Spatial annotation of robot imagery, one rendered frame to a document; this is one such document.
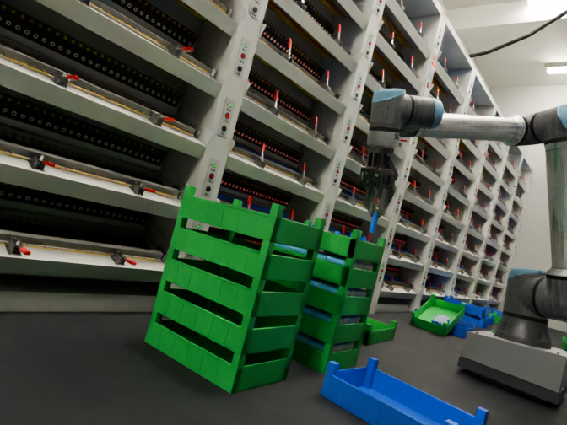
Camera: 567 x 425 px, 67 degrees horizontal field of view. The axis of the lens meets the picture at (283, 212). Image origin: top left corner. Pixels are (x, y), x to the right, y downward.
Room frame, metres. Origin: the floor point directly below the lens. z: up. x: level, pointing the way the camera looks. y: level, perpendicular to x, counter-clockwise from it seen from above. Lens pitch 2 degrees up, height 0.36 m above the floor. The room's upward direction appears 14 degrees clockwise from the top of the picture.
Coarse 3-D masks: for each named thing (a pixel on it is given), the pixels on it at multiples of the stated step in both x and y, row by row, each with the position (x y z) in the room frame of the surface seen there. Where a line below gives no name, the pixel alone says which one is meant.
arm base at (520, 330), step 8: (504, 312) 1.62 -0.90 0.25; (504, 320) 1.60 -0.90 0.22; (512, 320) 1.56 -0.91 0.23; (520, 320) 1.55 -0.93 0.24; (528, 320) 1.53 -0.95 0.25; (536, 320) 1.53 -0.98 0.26; (544, 320) 1.54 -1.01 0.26; (496, 328) 1.62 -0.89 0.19; (504, 328) 1.59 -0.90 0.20; (512, 328) 1.55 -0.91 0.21; (520, 328) 1.54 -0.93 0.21; (528, 328) 1.53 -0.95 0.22; (536, 328) 1.52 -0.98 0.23; (544, 328) 1.53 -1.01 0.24; (504, 336) 1.56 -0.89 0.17; (512, 336) 1.54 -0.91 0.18; (520, 336) 1.52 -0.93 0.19; (528, 336) 1.51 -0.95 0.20; (536, 336) 1.51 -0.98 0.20; (544, 336) 1.52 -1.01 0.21; (528, 344) 1.51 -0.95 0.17; (536, 344) 1.50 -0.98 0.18; (544, 344) 1.51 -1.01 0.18
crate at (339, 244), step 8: (328, 232) 1.21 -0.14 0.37; (360, 232) 1.16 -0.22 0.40; (328, 240) 1.21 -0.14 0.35; (336, 240) 1.19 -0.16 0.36; (344, 240) 1.18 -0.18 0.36; (352, 240) 1.17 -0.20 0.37; (360, 240) 1.18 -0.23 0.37; (384, 240) 1.30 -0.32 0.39; (320, 248) 1.22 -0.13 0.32; (328, 248) 1.20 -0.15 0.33; (336, 248) 1.19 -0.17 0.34; (344, 248) 1.18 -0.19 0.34; (352, 248) 1.16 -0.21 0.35; (360, 248) 1.18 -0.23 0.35; (368, 248) 1.22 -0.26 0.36; (376, 248) 1.27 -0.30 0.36; (384, 248) 1.32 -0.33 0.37; (352, 256) 1.16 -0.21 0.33; (360, 256) 1.19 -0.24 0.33; (368, 256) 1.23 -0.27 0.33; (376, 256) 1.28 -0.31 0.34
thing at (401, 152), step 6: (360, 108) 1.93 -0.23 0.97; (360, 120) 1.97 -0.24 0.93; (354, 126) 2.23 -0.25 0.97; (360, 126) 2.00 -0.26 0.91; (366, 126) 2.03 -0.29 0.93; (366, 132) 2.06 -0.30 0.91; (402, 144) 2.43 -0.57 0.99; (408, 144) 2.41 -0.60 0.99; (396, 150) 2.32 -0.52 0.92; (402, 150) 2.36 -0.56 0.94; (402, 156) 2.40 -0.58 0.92
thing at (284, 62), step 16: (272, 32) 1.64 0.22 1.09; (256, 48) 1.41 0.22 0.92; (272, 48) 1.53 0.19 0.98; (288, 48) 1.73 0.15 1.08; (272, 64) 1.49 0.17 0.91; (288, 64) 1.53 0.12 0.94; (304, 64) 1.83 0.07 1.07; (288, 80) 1.77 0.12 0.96; (304, 80) 1.62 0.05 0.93; (320, 96) 1.72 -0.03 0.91; (336, 96) 1.88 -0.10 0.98; (352, 96) 1.85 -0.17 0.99
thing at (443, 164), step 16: (464, 80) 2.97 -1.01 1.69; (448, 96) 3.03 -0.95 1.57; (448, 112) 3.01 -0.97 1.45; (432, 160) 3.03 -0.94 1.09; (448, 160) 2.96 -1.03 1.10; (432, 192) 2.99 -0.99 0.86; (416, 208) 3.05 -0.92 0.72; (432, 224) 2.96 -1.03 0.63; (416, 240) 3.01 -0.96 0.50; (432, 240) 2.98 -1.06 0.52; (416, 272) 2.98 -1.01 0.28; (416, 304) 2.97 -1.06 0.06
